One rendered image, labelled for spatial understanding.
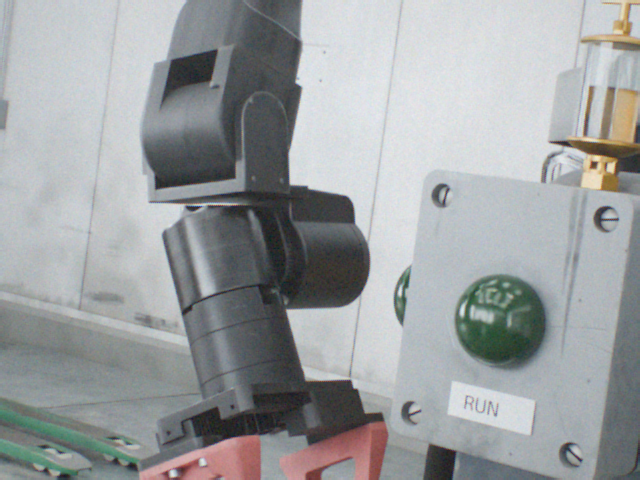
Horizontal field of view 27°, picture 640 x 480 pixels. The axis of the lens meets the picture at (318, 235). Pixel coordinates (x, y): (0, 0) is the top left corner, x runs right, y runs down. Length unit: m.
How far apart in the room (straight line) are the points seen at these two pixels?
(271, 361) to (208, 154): 0.12
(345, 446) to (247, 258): 0.12
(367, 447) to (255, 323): 0.10
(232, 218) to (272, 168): 0.04
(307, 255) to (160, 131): 0.11
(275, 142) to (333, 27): 6.26
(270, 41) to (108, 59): 7.28
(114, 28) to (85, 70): 0.33
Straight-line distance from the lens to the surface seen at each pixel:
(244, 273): 0.71
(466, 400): 0.43
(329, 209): 0.78
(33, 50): 8.51
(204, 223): 0.72
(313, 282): 0.76
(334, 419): 0.71
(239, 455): 0.65
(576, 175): 0.52
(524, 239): 0.42
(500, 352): 0.41
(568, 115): 0.91
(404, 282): 0.45
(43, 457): 5.24
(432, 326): 0.44
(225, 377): 0.70
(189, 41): 0.75
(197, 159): 0.72
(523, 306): 0.41
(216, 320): 0.71
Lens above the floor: 1.33
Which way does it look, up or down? 3 degrees down
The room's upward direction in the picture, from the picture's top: 8 degrees clockwise
